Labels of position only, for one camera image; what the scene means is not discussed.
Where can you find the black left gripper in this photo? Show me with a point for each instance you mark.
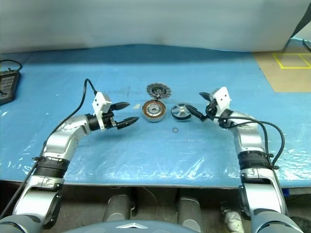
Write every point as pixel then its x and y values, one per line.
pixel 108 120

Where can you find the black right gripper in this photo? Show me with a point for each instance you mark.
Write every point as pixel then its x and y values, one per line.
pixel 212 109

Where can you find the spoked silver black rotor cap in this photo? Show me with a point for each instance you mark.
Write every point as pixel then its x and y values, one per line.
pixel 181 110

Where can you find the copper wound motor stator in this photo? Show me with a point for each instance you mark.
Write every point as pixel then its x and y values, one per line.
pixel 153 111

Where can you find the black toothed gear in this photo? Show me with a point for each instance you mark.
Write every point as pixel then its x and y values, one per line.
pixel 165 91

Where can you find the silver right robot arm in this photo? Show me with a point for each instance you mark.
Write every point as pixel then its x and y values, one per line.
pixel 247 136

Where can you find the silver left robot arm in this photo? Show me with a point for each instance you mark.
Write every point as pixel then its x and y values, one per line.
pixel 60 140

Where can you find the blue plastic table sheet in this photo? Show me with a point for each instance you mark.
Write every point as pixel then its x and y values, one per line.
pixel 155 153

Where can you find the yellow tape grid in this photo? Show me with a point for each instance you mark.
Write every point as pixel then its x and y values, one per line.
pixel 277 60

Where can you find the brown cardboard board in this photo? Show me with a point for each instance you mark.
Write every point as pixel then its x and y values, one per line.
pixel 291 80

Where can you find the white backdrop sheet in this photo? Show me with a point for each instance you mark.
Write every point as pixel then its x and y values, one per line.
pixel 145 21

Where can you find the grey rounded robot leg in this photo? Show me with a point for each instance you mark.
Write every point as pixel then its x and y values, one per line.
pixel 117 208
pixel 190 213

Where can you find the white rounded floor object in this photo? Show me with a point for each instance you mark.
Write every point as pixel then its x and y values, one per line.
pixel 232 218

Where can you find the grey robot torso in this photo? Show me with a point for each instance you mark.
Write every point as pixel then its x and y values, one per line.
pixel 155 228

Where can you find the black box device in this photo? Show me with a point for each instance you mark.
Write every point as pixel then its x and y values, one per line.
pixel 8 85

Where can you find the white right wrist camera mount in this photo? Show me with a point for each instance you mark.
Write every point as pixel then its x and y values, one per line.
pixel 222 98

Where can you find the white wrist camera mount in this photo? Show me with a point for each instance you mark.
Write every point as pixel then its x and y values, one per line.
pixel 100 102
pixel 222 98

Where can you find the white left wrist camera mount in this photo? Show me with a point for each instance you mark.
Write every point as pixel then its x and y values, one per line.
pixel 100 102

